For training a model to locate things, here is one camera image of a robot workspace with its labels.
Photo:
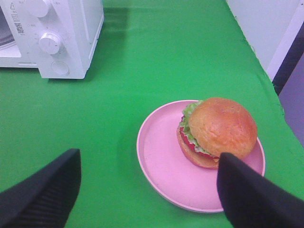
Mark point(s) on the white microwave oven body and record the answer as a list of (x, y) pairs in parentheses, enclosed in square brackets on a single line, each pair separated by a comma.
[(78, 22)]

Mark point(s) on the white microwave knob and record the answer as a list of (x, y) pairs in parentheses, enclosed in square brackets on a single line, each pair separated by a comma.
[(38, 8), (51, 43)]

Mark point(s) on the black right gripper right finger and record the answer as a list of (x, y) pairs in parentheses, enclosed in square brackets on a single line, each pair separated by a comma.
[(251, 201)]

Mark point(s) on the burger with lettuce and tomato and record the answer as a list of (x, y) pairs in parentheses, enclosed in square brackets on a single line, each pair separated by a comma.
[(213, 126)]

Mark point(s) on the pink round plate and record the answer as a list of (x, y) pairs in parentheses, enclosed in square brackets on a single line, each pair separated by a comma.
[(166, 168)]

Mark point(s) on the green table cloth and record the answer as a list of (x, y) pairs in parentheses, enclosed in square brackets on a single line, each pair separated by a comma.
[(150, 52)]

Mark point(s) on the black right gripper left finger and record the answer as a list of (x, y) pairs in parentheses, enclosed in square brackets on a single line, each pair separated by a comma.
[(46, 198)]

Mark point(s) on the round white door button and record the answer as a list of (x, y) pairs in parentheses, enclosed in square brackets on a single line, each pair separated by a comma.
[(60, 68)]

